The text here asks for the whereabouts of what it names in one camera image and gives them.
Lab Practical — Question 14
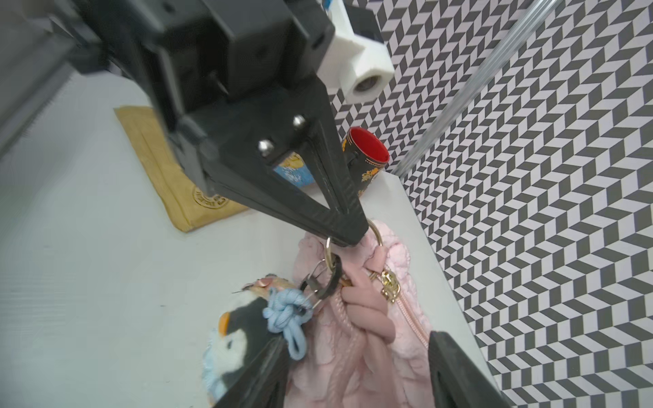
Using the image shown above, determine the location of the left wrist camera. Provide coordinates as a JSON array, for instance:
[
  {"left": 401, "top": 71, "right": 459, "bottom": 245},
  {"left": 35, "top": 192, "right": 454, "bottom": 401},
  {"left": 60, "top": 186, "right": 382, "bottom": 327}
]
[{"left": 317, "top": 1, "right": 395, "bottom": 104}]

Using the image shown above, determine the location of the red black cup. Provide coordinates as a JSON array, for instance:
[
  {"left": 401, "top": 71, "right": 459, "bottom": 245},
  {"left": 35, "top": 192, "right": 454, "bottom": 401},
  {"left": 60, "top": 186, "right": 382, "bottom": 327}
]
[{"left": 342, "top": 127, "right": 390, "bottom": 197}]

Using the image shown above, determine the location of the chips bag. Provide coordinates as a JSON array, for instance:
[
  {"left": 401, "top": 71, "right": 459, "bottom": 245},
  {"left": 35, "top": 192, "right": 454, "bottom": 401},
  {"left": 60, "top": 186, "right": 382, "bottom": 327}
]
[{"left": 275, "top": 152, "right": 315, "bottom": 188}]

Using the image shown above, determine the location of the penguin plush keychain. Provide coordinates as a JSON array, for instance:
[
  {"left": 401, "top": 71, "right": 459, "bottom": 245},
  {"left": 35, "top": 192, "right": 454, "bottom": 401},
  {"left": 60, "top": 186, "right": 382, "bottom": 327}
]
[{"left": 202, "top": 275, "right": 315, "bottom": 407}]

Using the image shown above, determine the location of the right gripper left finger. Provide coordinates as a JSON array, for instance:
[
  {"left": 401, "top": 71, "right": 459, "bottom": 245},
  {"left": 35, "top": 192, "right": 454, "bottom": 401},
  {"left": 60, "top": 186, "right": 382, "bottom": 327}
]
[{"left": 214, "top": 336, "right": 291, "bottom": 408}]

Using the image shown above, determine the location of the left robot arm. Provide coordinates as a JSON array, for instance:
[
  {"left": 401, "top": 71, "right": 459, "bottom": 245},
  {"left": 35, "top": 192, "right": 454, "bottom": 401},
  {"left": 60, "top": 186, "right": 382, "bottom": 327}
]
[{"left": 1, "top": 1, "right": 368, "bottom": 246}]

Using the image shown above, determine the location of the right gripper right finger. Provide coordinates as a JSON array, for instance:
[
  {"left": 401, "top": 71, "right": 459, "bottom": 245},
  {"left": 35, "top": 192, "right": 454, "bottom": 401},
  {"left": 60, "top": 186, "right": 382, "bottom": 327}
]
[{"left": 428, "top": 331, "right": 510, "bottom": 408}]

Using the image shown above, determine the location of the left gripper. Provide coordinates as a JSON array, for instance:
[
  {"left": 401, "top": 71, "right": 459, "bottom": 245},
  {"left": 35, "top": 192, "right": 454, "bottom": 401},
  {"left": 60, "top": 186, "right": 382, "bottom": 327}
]
[{"left": 72, "top": 1, "right": 337, "bottom": 153}]

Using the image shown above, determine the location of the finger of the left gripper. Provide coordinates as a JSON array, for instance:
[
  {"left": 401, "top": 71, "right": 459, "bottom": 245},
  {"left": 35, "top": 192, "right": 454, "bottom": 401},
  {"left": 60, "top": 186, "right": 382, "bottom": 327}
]
[
  {"left": 177, "top": 122, "right": 362, "bottom": 247},
  {"left": 292, "top": 77, "right": 368, "bottom": 240}
]

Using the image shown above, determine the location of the pink knitted bag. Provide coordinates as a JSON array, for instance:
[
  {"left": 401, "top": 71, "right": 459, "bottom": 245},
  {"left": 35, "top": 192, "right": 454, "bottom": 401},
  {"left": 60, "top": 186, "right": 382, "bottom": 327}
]
[{"left": 284, "top": 220, "right": 435, "bottom": 407}]

